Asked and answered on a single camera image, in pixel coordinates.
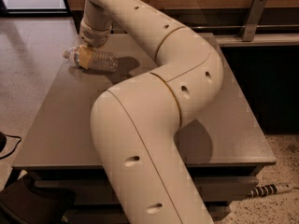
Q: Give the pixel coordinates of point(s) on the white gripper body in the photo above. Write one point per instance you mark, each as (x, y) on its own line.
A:
(94, 37)

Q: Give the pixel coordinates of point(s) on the clear plastic water bottle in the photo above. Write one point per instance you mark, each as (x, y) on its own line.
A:
(102, 61)

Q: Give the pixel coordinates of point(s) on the grey drawer cabinet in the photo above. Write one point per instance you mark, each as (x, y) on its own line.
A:
(217, 186)

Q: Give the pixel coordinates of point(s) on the metal rail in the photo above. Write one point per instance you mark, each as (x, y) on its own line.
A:
(263, 27)

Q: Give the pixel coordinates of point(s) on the grey metal bracket right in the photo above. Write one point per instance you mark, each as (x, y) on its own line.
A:
(253, 17)

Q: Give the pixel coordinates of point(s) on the striped power strip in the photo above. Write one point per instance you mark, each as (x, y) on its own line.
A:
(271, 189)

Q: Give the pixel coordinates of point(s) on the black bag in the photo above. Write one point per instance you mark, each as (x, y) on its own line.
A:
(23, 203)

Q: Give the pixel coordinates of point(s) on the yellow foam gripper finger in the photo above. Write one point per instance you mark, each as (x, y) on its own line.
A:
(85, 56)

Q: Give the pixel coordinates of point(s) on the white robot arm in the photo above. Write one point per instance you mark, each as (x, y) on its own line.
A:
(134, 122)

